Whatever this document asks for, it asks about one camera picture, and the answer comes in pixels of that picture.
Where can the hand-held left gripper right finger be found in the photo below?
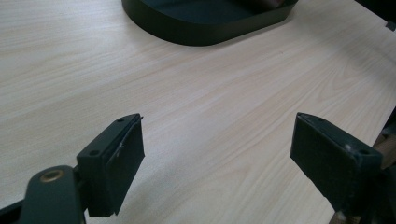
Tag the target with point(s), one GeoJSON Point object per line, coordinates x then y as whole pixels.
{"type": "Point", "coordinates": [333, 165]}

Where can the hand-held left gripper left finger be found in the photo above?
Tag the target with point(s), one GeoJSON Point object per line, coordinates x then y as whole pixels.
{"type": "Point", "coordinates": [112, 168]}

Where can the black oval tray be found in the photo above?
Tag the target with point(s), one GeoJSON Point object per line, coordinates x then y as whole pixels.
{"type": "Point", "coordinates": [199, 28]}

